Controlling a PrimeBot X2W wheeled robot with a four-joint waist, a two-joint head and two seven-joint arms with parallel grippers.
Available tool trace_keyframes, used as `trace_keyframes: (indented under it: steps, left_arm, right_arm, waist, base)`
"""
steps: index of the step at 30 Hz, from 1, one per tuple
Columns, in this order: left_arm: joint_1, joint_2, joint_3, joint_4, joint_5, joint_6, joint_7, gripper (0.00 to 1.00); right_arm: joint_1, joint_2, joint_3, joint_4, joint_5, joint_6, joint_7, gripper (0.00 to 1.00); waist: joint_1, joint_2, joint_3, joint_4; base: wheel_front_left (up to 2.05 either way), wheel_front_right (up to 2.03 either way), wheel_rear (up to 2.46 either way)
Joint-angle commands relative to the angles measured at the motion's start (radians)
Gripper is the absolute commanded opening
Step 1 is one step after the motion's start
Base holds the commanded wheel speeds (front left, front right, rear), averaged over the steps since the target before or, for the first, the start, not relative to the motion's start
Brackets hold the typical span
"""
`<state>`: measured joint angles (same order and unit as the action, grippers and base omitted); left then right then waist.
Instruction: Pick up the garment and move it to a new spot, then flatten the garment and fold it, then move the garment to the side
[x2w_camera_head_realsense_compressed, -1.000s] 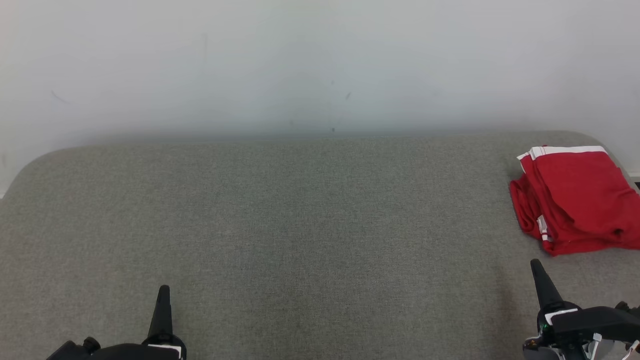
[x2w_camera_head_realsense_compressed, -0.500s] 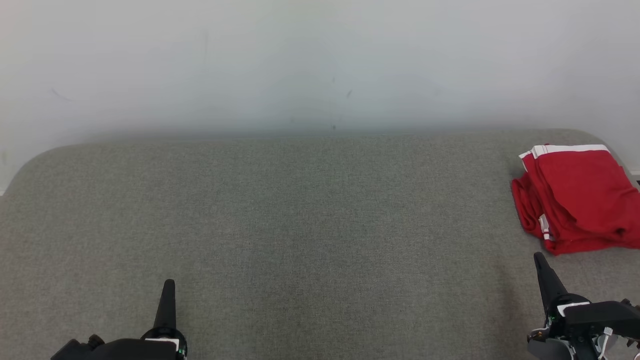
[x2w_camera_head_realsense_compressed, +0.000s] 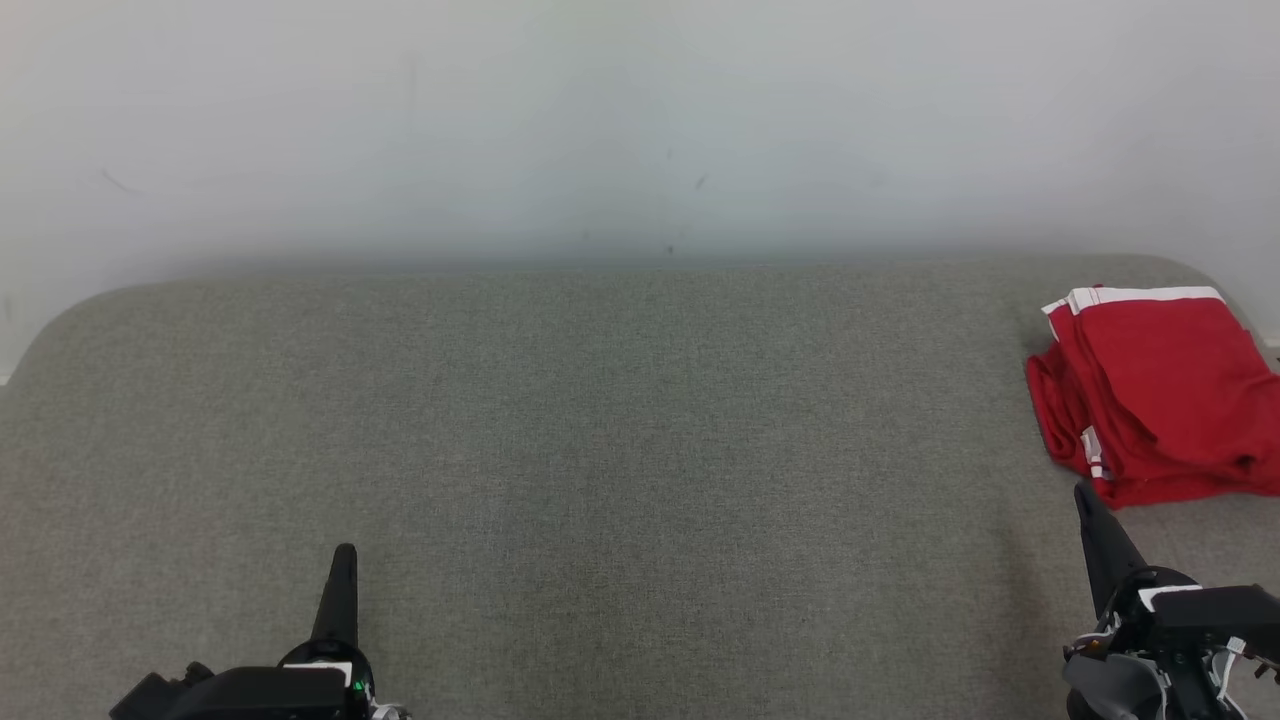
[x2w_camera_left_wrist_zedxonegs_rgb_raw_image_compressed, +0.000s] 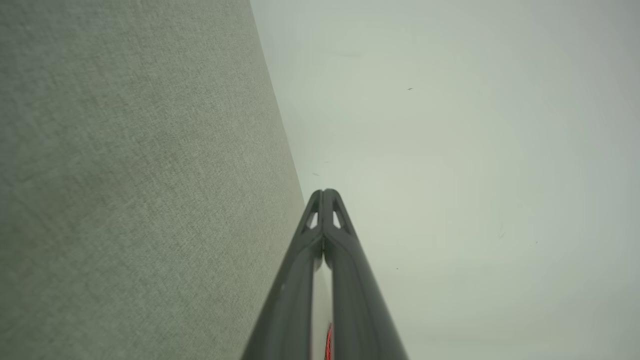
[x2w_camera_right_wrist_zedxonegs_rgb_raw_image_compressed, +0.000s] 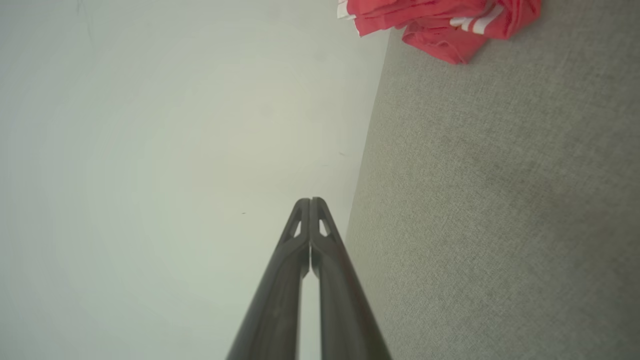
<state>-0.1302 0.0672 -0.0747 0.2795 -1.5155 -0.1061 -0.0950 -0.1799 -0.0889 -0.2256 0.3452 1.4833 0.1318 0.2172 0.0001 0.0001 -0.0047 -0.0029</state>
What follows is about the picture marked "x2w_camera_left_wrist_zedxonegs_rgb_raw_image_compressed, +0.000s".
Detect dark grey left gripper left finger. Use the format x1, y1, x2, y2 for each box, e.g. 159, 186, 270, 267
241, 188, 326, 360

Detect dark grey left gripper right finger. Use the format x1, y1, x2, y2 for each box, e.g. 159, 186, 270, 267
323, 188, 410, 360

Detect red shorts with white stripe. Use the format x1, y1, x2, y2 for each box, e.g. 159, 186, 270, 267
311, 260, 335, 360

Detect grey fabric sofa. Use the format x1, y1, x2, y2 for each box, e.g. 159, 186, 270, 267
0, 0, 307, 360

